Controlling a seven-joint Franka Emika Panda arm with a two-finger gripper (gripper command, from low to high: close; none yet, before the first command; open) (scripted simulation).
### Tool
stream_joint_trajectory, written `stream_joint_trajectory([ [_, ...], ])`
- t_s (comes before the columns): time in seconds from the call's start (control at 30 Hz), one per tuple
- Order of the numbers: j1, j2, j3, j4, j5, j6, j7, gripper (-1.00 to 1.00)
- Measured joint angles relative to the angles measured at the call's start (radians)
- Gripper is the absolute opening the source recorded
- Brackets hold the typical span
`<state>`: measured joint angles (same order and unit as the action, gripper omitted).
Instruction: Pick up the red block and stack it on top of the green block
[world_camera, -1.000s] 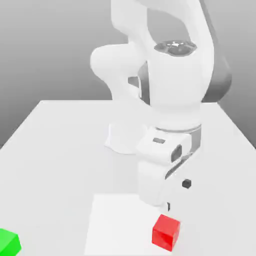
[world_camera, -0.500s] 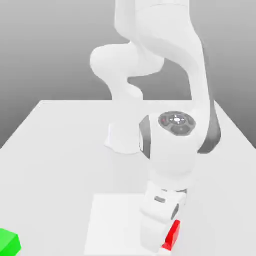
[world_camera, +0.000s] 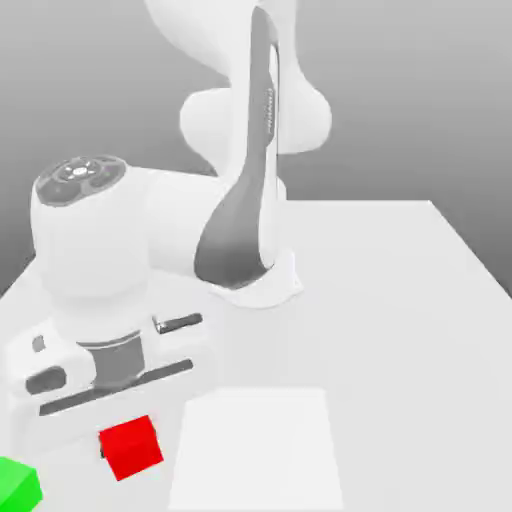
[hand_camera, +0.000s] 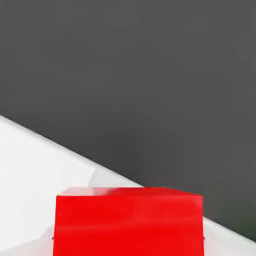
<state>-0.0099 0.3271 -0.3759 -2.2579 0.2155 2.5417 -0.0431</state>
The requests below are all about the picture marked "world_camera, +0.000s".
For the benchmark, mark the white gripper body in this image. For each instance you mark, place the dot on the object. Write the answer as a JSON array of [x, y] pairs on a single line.
[[120, 404]]

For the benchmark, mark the small red cube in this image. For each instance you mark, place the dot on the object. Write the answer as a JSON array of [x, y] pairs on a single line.
[[131, 448]]

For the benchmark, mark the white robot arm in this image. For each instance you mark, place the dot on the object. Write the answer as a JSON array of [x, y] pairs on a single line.
[[96, 248]]

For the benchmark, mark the small green cube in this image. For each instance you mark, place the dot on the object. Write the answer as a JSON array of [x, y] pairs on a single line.
[[18, 486]]

